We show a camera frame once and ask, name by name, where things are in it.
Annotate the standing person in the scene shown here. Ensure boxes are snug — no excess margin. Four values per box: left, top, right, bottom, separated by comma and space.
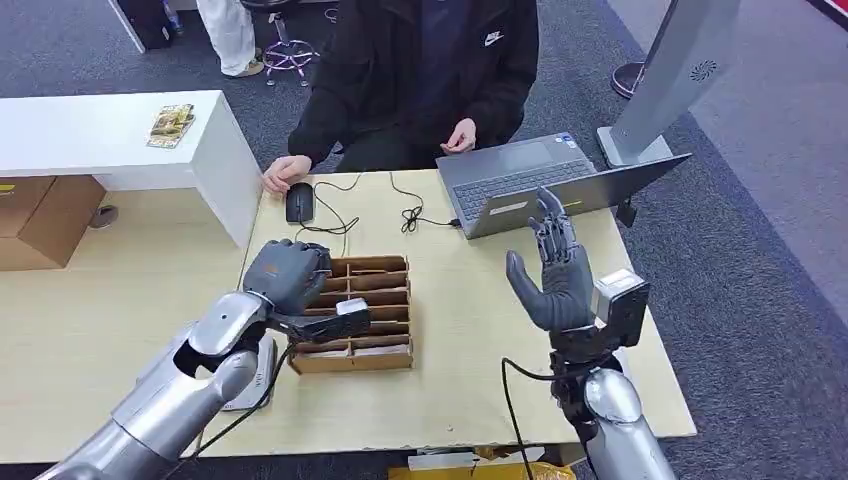
195, 0, 266, 79

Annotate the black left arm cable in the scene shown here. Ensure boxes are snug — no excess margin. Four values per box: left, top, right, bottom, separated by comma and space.
158, 340, 297, 480

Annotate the grey kiosk stand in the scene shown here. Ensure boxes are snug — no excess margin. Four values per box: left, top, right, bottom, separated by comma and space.
595, 0, 743, 169

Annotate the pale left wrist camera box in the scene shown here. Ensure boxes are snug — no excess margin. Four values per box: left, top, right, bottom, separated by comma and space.
270, 297, 373, 345

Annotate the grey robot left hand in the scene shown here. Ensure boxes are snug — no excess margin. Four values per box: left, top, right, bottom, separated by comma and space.
241, 239, 333, 317

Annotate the brown cardboard box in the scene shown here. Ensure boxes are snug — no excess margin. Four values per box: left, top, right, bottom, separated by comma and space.
0, 174, 109, 274

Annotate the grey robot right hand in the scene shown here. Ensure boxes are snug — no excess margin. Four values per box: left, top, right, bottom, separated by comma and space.
504, 186, 597, 333

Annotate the grey desk foot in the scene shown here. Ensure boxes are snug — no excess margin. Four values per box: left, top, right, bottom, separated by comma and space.
87, 204, 121, 232

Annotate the black cabinet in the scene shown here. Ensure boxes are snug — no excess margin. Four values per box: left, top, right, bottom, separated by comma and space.
107, 0, 178, 55

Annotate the wooden slotted card box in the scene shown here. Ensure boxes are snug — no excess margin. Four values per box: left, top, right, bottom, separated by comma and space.
288, 254, 415, 376

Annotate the colourful printed booklet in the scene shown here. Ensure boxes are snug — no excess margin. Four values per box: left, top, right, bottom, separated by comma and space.
146, 103, 197, 150

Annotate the yellow object under table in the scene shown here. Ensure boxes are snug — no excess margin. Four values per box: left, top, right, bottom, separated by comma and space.
386, 445, 579, 480

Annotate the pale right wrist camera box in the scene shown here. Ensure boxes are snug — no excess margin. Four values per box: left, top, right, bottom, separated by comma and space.
590, 267, 651, 350

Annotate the red floor strip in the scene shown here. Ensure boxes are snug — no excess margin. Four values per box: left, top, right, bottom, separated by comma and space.
803, 0, 848, 32

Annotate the person's left hand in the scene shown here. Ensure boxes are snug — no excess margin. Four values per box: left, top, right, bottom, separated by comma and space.
439, 117, 479, 155

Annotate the white side desk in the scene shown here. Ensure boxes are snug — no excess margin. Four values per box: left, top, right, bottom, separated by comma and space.
0, 89, 264, 250

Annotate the person's right hand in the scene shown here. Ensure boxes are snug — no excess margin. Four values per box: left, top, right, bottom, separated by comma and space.
262, 154, 313, 197

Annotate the grey open laptop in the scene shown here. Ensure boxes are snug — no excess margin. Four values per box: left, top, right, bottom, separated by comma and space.
434, 131, 693, 241

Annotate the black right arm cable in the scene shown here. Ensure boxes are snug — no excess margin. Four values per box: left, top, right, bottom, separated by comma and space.
499, 356, 566, 480

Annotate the black computer mouse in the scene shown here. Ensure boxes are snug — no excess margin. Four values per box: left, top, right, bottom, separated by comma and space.
284, 181, 316, 225

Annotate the black laptop cable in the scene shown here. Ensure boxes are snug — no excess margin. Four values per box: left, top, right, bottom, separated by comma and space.
388, 171, 462, 235

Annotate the chrome stool base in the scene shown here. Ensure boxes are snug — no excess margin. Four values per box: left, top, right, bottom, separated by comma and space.
262, 0, 321, 89

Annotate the white flat device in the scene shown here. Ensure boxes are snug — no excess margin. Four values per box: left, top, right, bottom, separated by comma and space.
221, 332, 279, 413

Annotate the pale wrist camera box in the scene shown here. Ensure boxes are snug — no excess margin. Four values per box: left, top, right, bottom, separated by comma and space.
590, 267, 651, 350
270, 297, 373, 345

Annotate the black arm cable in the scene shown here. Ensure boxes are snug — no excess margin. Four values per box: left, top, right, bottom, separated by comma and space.
158, 340, 297, 480
499, 356, 566, 480

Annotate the seated person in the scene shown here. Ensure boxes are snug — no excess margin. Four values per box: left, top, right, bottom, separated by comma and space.
262, 0, 541, 197

